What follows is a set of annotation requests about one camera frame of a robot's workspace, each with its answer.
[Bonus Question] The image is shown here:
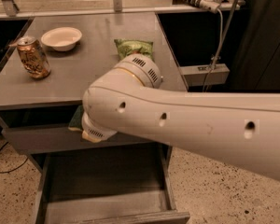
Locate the black floor cable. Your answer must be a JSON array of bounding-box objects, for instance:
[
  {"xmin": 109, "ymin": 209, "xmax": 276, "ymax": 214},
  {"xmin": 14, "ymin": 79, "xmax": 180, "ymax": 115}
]
[{"xmin": 0, "ymin": 141, "xmax": 29, "ymax": 175}]

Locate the metal frame shelf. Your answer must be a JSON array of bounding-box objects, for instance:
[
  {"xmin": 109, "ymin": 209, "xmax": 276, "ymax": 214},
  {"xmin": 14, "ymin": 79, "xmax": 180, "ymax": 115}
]
[{"xmin": 0, "ymin": 0, "xmax": 246, "ymax": 20}]

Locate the open grey middle drawer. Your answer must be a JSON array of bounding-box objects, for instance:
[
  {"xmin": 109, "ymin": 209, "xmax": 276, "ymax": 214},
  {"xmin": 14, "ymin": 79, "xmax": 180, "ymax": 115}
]
[{"xmin": 32, "ymin": 143, "xmax": 190, "ymax": 224}]

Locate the grey drawer cabinet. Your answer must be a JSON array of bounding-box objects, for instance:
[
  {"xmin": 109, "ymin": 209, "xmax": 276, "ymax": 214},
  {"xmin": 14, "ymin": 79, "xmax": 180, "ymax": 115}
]
[{"xmin": 0, "ymin": 12, "xmax": 190, "ymax": 224}]

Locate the green chip bag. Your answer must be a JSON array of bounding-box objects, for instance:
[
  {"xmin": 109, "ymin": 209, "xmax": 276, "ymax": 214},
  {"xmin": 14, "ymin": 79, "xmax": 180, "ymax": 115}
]
[{"xmin": 114, "ymin": 39, "xmax": 153, "ymax": 60}]

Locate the gold soda can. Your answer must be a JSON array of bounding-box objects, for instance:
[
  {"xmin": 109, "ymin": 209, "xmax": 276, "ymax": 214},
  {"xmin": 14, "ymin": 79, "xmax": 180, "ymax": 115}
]
[{"xmin": 17, "ymin": 35, "xmax": 50, "ymax": 79}]

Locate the white bowl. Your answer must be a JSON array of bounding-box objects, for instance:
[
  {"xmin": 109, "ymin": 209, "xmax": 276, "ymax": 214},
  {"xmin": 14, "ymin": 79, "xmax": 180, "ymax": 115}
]
[{"xmin": 41, "ymin": 27, "xmax": 82, "ymax": 51}]

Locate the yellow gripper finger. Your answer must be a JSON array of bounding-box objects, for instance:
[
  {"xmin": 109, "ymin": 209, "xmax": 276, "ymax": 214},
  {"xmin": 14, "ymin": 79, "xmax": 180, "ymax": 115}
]
[{"xmin": 82, "ymin": 131, "xmax": 102, "ymax": 143}]

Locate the grey top drawer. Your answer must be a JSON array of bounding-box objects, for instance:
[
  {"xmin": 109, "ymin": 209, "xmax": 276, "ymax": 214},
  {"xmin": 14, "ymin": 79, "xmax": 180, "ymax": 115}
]
[{"xmin": 3, "ymin": 124, "xmax": 149, "ymax": 154}]

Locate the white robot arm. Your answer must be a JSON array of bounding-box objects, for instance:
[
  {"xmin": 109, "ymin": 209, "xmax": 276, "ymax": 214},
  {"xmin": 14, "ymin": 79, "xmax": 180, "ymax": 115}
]
[{"xmin": 82, "ymin": 54, "xmax": 280, "ymax": 180}]

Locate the dark cabinet at right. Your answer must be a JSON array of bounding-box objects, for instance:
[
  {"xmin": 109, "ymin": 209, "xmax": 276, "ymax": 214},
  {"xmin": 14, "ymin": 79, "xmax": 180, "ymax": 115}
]
[{"xmin": 226, "ymin": 0, "xmax": 280, "ymax": 92}]

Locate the white cable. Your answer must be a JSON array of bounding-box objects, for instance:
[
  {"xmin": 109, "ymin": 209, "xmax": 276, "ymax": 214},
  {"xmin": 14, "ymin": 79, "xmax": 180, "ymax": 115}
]
[{"xmin": 201, "ymin": 7, "xmax": 225, "ymax": 93}]

